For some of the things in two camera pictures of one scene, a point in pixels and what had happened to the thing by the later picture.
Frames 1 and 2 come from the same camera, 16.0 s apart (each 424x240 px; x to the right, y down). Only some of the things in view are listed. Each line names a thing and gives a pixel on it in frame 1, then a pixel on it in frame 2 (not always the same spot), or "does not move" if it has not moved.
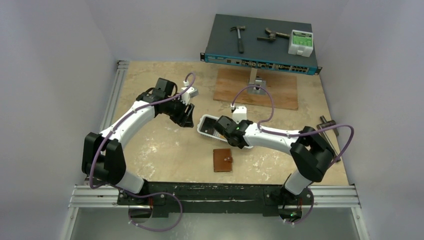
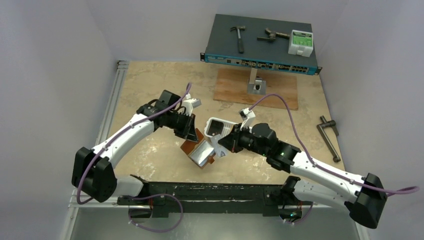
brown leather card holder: x=222 y=160 to x=201 y=152
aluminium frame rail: x=119 y=75 does not move
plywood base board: x=281 y=86 does not move
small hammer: x=240 y=42 does not move
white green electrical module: x=301 y=43 does not move
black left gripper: x=181 y=118 to x=188 y=132
